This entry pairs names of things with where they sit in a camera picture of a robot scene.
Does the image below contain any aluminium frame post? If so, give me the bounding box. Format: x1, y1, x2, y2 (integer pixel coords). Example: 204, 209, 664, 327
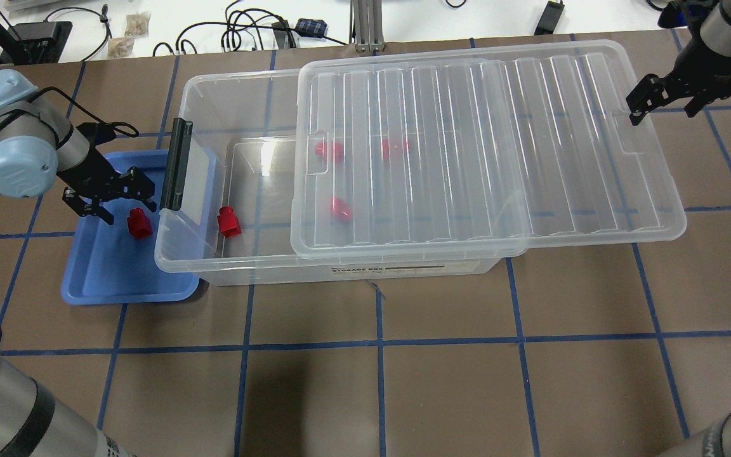
349, 0, 386, 54

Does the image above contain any black box handle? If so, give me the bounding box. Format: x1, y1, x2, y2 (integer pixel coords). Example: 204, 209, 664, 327
160, 117, 194, 211

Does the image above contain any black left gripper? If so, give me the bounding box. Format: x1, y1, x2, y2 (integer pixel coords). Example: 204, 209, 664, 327
61, 152, 157, 226

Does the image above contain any red block box centre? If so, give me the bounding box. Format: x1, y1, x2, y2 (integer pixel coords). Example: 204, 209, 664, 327
330, 196, 353, 223

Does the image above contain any blue plastic tray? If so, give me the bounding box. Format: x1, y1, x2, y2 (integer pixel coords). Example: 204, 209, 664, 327
61, 150, 201, 306

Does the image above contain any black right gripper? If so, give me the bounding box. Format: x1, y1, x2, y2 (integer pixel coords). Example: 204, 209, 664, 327
626, 38, 731, 126

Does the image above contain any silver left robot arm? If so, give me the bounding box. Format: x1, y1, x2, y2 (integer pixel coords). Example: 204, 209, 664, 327
0, 69, 157, 456

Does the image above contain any clear plastic box lid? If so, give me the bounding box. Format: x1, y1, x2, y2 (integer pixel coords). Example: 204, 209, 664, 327
291, 39, 687, 262

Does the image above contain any red block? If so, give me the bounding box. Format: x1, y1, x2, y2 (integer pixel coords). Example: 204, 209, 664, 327
217, 206, 242, 238
126, 208, 153, 240

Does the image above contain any bag of small parts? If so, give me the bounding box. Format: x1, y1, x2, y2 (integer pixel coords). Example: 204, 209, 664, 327
107, 36, 136, 60
124, 11, 150, 38

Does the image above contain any black power adapter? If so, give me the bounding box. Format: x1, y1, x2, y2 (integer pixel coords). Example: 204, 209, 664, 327
533, 1, 565, 36

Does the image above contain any clear plastic storage box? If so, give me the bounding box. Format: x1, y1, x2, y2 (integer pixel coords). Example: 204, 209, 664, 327
155, 60, 530, 286

